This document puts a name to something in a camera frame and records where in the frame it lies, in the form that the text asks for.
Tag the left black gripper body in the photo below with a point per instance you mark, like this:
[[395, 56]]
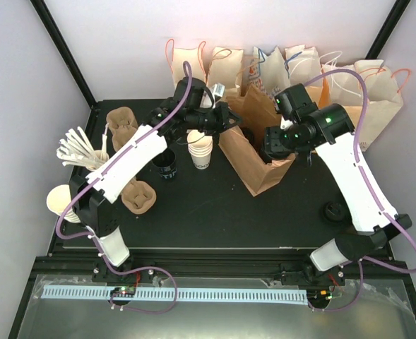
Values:
[[212, 125]]

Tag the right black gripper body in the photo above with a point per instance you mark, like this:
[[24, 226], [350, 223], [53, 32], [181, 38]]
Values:
[[288, 144]]

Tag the brown kraft paper bag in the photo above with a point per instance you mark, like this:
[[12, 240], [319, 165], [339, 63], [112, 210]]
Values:
[[257, 112]]

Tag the black cup lid stack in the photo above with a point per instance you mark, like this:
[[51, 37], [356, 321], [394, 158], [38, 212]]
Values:
[[334, 212]]

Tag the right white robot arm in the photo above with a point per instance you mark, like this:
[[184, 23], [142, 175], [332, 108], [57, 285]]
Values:
[[330, 133]]

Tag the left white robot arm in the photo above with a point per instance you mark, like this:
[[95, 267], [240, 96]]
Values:
[[193, 106]]

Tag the white paper cup stack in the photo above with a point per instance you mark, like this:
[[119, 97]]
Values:
[[200, 147]]

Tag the cream paper bag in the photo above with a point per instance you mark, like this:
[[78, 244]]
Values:
[[226, 69]]

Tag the black paper cup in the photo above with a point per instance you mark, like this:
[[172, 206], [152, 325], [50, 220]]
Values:
[[165, 163]]

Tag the blue patterned paper bag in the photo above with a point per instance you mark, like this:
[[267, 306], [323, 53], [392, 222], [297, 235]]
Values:
[[267, 72]]

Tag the orange white paper bag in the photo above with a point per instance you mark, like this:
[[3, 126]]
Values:
[[303, 63]]

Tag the stacked pulp cup carriers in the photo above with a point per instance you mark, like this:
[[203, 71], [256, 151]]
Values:
[[123, 125]]

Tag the white cream logo bag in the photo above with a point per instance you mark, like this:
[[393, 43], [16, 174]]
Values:
[[384, 89]]

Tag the cup of white stirrers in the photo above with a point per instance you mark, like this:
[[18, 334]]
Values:
[[77, 150]]

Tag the tilted paper cup stack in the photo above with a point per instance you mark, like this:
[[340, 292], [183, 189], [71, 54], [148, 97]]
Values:
[[58, 199]]

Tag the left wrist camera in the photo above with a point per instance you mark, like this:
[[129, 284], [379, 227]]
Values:
[[212, 95]]

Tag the white slotted cable duct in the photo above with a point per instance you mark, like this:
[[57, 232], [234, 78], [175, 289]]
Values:
[[169, 294]]

